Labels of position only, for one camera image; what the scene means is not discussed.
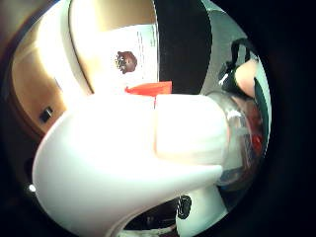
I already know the large white plastic jug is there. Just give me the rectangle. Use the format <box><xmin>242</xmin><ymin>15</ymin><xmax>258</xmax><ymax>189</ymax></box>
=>
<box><xmin>32</xmin><ymin>93</ymin><xmax>224</xmax><ymax>237</ymax></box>

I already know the black panel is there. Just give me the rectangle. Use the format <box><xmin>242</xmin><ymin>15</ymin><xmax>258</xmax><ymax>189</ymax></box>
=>
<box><xmin>153</xmin><ymin>0</ymin><xmax>213</xmax><ymax>97</ymax></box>

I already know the white carton with brown print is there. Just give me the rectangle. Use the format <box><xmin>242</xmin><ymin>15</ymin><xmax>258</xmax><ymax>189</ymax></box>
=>
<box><xmin>68</xmin><ymin>0</ymin><xmax>174</xmax><ymax>99</ymax></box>

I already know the white box with black print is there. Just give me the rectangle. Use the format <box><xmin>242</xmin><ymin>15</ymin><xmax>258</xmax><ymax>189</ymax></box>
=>
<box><xmin>175</xmin><ymin>185</ymin><xmax>230</xmax><ymax>237</ymax></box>

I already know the small black object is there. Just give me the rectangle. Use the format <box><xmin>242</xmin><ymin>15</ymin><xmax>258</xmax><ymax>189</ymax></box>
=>
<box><xmin>39</xmin><ymin>106</ymin><xmax>54</xmax><ymax>123</ymax></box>

